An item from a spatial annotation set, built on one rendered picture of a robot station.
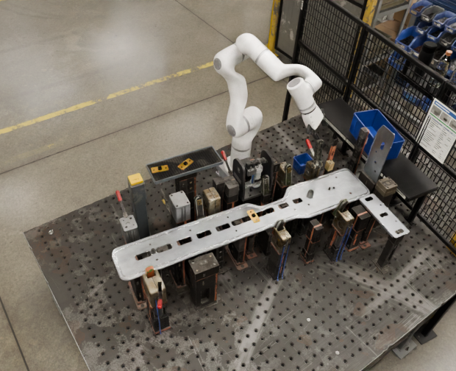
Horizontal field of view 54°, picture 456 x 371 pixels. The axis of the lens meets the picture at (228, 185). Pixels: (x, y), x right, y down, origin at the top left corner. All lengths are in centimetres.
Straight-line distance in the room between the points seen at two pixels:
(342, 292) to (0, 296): 222
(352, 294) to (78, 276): 142
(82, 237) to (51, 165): 162
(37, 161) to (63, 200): 56
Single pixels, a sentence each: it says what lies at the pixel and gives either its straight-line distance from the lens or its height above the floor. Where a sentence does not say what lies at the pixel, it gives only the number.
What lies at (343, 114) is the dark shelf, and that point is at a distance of 297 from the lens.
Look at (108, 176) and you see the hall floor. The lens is 394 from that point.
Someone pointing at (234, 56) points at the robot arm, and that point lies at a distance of 235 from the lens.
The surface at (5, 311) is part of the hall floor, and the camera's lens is 335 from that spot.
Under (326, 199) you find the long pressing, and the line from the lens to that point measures 242.
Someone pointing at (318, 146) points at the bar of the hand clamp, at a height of 119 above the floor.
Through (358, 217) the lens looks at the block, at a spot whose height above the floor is 97.
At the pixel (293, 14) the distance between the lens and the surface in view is 505.
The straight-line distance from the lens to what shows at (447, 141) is 256.
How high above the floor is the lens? 272
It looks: 46 degrees down
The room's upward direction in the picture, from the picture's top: 4 degrees clockwise
